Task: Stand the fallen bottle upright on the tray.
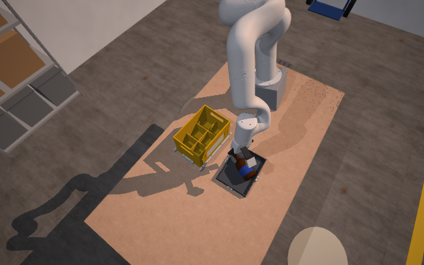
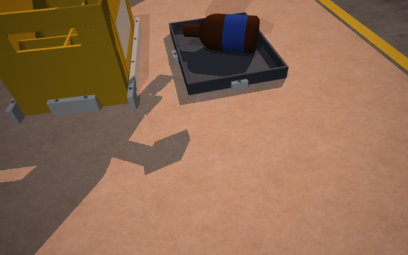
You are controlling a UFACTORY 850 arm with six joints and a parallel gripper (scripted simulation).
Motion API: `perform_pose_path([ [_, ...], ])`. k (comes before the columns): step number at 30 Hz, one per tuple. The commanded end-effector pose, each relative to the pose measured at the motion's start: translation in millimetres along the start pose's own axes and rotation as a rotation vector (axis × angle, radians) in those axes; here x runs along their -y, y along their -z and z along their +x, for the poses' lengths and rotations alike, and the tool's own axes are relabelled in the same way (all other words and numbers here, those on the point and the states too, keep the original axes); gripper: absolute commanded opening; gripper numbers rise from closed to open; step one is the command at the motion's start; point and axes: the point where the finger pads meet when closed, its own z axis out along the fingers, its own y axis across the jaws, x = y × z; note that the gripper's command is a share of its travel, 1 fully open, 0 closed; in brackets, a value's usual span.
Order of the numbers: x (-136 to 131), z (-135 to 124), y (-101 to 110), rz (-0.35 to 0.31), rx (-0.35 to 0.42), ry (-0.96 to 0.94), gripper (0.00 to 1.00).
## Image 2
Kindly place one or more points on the brown bottle with blue label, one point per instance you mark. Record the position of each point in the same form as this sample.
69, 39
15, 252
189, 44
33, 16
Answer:
227, 32

